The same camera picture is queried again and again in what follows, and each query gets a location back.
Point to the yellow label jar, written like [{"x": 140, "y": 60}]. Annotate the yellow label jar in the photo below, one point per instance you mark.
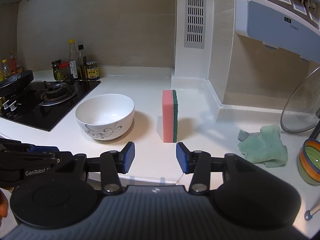
[{"x": 92, "y": 71}]

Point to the clear bottle with yellow cap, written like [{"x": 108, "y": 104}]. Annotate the clear bottle with yellow cap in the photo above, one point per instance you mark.
[{"x": 73, "y": 62}]

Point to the green cloth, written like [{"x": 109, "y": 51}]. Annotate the green cloth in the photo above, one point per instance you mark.
[{"x": 265, "y": 147}]

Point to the white hob knob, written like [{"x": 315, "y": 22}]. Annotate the white hob knob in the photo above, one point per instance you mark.
[
  {"x": 13, "y": 107},
  {"x": 6, "y": 104}
]

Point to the dark oil bottle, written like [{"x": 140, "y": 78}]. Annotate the dark oil bottle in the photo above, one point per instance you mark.
[{"x": 82, "y": 65}]

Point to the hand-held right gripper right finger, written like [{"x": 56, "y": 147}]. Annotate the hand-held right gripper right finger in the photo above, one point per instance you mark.
[{"x": 181, "y": 157}]

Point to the small yellow cap bottle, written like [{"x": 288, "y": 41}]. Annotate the small yellow cap bottle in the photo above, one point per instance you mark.
[{"x": 5, "y": 67}]

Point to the black glass gas hob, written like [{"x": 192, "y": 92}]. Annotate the black glass gas hob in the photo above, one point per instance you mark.
[{"x": 35, "y": 115}]

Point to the glass pot lid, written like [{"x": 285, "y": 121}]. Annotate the glass pot lid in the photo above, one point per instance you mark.
[{"x": 300, "y": 105}]

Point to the black pan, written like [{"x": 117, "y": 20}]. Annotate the black pan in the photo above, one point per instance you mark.
[{"x": 15, "y": 83}]

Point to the pink and green sponge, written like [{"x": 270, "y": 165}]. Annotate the pink and green sponge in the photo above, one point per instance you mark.
[{"x": 168, "y": 115}]

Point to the white grey wall appliance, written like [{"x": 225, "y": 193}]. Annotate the white grey wall appliance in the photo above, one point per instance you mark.
[{"x": 275, "y": 22}]

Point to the person's left hand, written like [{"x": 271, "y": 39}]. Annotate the person's left hand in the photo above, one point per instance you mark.
[{"x": 3, "y": 203}]

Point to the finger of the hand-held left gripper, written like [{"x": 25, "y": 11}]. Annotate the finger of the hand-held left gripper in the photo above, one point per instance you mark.
[
  {"x": 42, "y": 149},
  {"x": 30, "y": 165}
]

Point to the gas burner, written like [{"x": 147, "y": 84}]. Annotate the gas burner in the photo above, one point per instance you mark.
[{"x": 57, "y": 92}]

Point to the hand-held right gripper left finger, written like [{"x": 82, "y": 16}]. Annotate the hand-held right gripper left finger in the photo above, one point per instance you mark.
[{"x": 128, "y": 157}]

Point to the red lid jar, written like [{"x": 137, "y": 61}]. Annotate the red lid jar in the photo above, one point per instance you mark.
[{"x": 65, "y": 71}]

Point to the grey vent grille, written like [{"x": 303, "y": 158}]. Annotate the grey vent grille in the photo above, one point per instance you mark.
[{"x": 195, "y": 15}]

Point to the white patterned bowl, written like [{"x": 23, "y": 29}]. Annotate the white patterned bowl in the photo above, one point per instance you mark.
[{"x": 105, "y": 115}]

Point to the orange green striped bowl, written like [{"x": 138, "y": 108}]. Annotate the orange green striped bowl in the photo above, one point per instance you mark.
[{"x": 310, "y": 162}]

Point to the dark lid green jar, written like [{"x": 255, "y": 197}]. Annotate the dark lid green jar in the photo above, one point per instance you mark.
[{"x": 56, "y": 70}]

